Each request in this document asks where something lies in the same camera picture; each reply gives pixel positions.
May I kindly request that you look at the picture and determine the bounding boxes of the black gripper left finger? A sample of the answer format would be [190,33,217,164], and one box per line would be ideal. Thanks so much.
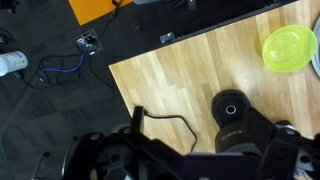
[63,114,181,180]

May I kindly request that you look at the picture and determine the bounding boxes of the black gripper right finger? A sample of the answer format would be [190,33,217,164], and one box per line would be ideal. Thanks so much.
[243,106,320,180]

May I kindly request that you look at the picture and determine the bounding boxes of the black coffee maker body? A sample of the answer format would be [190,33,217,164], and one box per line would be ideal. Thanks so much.
[211,89,268,158]

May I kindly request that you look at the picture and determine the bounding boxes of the lime green plastic bowl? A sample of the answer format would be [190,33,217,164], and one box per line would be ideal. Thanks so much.
[261,24,318,74]

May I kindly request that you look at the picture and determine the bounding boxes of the round grey tray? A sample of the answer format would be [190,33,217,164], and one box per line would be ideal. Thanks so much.
[311,15,320,79]

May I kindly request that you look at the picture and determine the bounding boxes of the metal floor outlet box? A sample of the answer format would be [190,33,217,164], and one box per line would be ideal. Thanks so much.
[73,29,101,55]

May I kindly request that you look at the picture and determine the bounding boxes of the orange floor mat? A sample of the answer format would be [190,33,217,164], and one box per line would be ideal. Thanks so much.
[68,0,134,27]

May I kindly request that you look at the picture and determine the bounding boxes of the white plastic bottle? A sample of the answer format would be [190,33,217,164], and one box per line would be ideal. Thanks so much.
[0,50,29,78]

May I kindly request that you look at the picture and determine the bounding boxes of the black power cord with plug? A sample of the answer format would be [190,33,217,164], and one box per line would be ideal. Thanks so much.
[132,105,198,154]

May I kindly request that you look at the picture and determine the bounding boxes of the blue floor cables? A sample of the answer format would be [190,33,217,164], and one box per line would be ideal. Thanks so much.
[42,43,93,74]

